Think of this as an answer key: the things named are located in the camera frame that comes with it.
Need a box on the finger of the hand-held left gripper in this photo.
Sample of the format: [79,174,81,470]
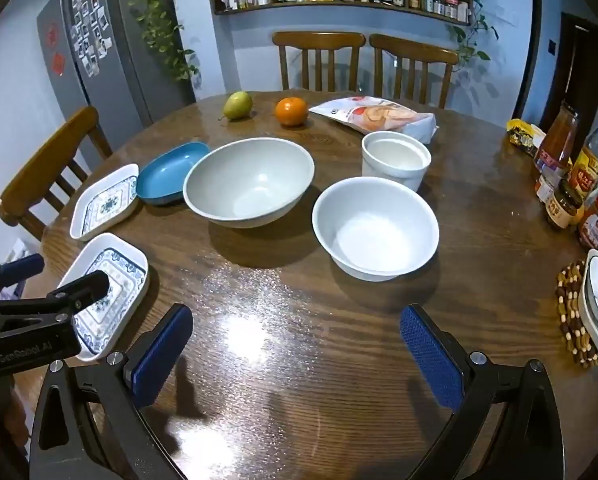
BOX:
[0,253,46,301]
[0,270,111,317]

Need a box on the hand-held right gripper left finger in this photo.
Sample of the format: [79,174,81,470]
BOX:
[29,303,194,480]

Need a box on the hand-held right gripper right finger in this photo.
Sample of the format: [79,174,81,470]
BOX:
[400,303,568,480]

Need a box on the patterned square plate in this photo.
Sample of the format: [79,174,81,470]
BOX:
[58,233,150,362]
[69,164,140,242]

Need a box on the white round bowl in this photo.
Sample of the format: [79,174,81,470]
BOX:
[312,176,440,282]

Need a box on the blue oval dish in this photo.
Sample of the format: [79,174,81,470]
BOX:
[136,142,212,206]

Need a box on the white straight-sided bowl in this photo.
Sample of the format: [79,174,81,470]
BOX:
[361,131,432,193]

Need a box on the wooden chair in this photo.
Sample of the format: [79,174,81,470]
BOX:
[272,31,367,92]
[369,33,460,110]
[0,106,114,241]

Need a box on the wooden beaded trivet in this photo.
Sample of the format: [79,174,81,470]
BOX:
[556,260,598,370]

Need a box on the brown sauce jar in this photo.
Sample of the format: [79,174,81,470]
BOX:
[545,178,584,231]

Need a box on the small white-lidded jar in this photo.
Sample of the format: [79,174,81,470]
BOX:
[536,172,562,206]

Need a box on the green pear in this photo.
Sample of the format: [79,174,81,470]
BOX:
[218,91,254,122]

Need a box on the yellow snack packet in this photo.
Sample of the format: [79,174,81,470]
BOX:
[507,118,547,157]

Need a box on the white snack bag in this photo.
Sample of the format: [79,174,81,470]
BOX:
[309,96,438,142]

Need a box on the yellow-capped oil bottle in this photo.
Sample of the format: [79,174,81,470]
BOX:
[569,104,598,198]

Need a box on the cluster of fridge photo magnets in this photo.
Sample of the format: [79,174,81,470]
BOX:
[69,0,114,78]

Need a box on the red sauce bottle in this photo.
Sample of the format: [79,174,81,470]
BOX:
[533,101,580,188]

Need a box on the grey refrigerator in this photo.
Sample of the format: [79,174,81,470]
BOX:
[36,0,197,123]

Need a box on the large orange fruit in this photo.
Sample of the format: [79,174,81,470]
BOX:
[275,96,309,127]

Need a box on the trailing green plant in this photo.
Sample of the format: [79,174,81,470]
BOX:
[446,0,500,61]
[116,0,202,86]

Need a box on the dark wooden door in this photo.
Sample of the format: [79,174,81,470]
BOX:
[511,0,598,133]

